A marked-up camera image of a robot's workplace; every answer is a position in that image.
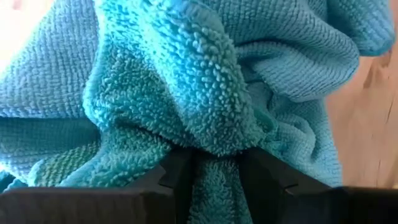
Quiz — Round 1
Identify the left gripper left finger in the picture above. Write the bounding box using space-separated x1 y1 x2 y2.
130 148 196 224

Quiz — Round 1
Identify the teal microfiber towel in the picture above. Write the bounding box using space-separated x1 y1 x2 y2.
0 0 396 224

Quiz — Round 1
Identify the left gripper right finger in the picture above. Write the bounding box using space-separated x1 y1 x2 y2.
239 147 330 224

